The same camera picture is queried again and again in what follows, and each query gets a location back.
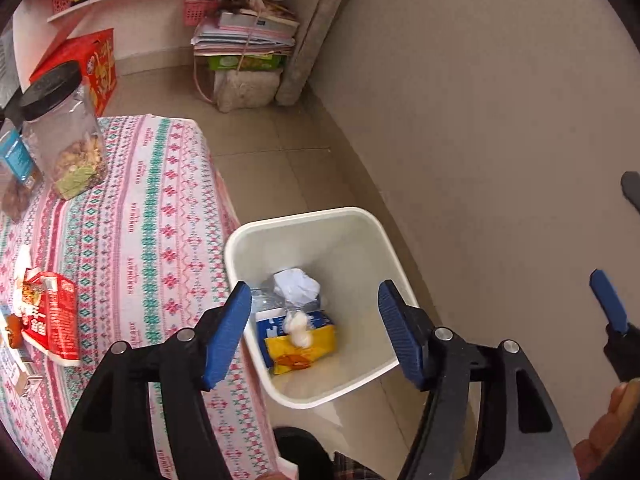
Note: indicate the pink storage basket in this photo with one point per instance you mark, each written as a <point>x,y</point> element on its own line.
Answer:
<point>194,11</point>

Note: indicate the patterned red green tablecloth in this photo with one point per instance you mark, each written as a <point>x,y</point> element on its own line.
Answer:
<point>145,249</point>

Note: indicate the pale blue paper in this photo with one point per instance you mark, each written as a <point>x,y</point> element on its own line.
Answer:
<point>297,289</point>

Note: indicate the clear plastic water bottle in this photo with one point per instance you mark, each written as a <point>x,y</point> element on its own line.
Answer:
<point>264,299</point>

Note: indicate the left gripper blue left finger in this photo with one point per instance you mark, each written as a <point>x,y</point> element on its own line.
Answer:
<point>110,434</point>

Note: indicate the red gift box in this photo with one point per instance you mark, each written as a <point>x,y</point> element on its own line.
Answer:
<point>94,54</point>

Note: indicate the dark blue snack box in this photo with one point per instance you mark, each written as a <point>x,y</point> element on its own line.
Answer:
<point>269,324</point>

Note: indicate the yellow snack bag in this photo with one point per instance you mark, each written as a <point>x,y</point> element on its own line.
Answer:
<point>287,357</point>

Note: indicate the green box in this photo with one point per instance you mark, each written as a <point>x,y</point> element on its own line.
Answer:
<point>252,63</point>

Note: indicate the clear jar with cashews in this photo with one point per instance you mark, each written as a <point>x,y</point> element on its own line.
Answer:
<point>61,131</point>

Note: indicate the blue milk carton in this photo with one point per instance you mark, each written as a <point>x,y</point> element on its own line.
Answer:
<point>20,370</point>

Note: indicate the stack of papers and books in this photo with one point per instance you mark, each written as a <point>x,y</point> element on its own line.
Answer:
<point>246,27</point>

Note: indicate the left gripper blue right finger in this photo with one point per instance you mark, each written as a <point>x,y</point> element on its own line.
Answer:
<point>519,432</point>

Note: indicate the white tissue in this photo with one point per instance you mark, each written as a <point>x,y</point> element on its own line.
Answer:
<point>296,325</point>

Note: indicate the beige cloth bag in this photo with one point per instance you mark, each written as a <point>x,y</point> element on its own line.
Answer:
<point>235,89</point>

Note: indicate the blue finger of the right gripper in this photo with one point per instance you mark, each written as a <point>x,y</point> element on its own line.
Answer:
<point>630,184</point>
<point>623,346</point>

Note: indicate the person's right hand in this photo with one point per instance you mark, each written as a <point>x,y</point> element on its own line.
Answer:
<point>590,452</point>

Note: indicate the red snack bag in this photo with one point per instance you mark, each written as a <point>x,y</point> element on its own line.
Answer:
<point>50,316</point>

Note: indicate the clear jar with dark nuts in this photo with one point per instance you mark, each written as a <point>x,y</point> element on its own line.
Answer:
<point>21,178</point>

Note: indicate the white trash bin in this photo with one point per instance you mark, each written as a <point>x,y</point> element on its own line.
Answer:
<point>346,250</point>

